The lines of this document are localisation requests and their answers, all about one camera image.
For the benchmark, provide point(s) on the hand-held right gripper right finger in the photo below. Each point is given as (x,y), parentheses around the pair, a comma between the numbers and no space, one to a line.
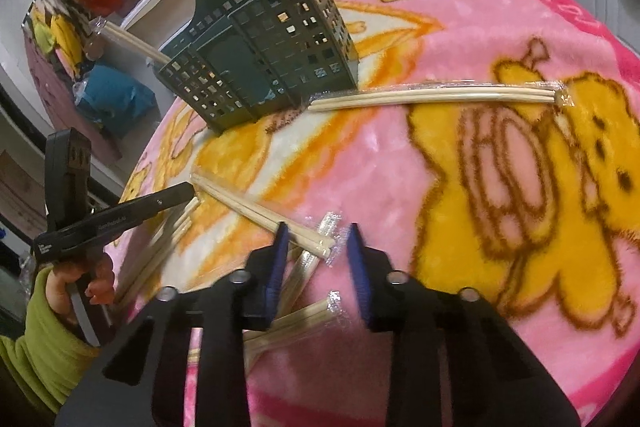
(359,279)

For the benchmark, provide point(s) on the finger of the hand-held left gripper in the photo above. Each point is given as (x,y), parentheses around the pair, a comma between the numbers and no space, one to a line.
(172,198)

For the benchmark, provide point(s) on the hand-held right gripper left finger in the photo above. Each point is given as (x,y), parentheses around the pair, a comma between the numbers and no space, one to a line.
(276,269)

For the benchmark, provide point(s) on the wooden chopsticks pair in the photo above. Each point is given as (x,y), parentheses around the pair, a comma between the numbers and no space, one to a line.
(130,41)
(295,319)
(425,96)
(240,204)
(160,247)
(300,272)

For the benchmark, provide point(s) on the dark green utensil holder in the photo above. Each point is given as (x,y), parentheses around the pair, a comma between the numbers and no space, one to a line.
(280,42)

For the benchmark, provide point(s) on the person's left forearm green sleeve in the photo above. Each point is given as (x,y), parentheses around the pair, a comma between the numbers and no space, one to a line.
(35,357)

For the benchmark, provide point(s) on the person's left hand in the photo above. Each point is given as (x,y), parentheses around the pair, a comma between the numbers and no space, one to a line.
(97,279)

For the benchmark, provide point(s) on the teal plastic bag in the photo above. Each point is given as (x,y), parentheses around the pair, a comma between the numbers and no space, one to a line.
(112,94)

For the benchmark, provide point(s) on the pink printed blanket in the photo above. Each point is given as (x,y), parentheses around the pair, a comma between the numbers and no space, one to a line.
(375,167)

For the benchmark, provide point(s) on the yellow cloth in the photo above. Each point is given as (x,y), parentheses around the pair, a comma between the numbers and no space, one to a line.
(65,39)

